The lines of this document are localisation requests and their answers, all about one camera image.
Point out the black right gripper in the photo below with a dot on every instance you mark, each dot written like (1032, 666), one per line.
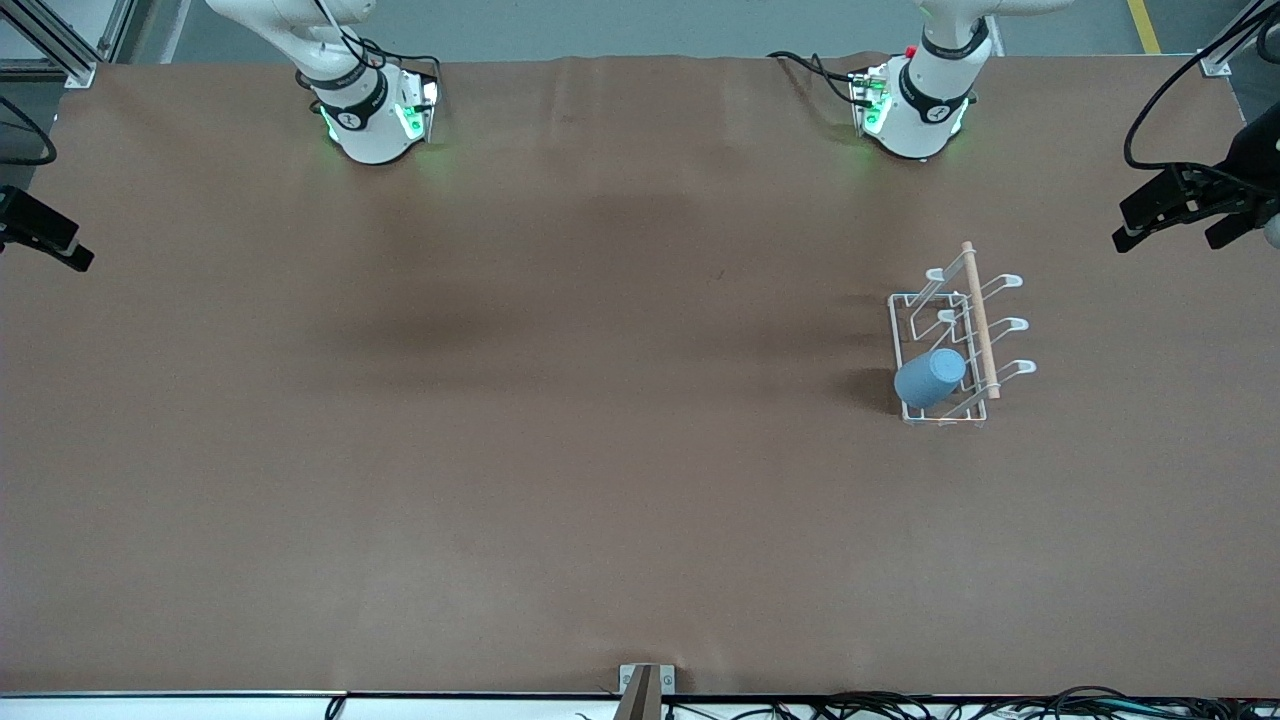
(30, 224)

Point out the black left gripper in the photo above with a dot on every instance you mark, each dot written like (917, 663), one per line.
(1256, 163)

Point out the blue plastic cup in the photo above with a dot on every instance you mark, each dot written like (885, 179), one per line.
(930, 378)

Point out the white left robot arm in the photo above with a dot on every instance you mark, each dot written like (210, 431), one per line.
(930, 120)

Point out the metal base connector box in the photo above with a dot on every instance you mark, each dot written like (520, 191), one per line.
(425, 105)
(868, 100)

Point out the brown table cover sheet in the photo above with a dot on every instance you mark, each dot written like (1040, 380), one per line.
(620, 500)

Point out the aluminium frame profile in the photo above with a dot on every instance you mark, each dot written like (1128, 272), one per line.
(1235, 40)
(60, 45)

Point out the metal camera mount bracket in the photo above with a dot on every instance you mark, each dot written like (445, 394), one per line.
(645, 690)

